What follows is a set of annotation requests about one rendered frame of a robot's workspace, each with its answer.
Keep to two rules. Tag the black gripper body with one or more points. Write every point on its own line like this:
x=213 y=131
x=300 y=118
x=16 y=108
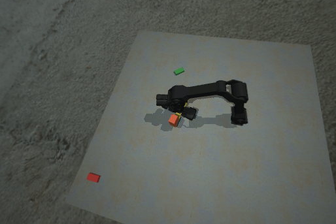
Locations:
x=189 y=112

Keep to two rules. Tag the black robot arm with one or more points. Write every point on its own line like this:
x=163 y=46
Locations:
x=179 y=96

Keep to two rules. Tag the green rectangular block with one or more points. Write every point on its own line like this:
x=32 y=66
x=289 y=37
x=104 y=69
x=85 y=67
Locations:
x=178 y=71

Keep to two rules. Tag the red rectangular block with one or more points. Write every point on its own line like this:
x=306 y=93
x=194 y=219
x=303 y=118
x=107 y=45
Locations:
x=93 y=177

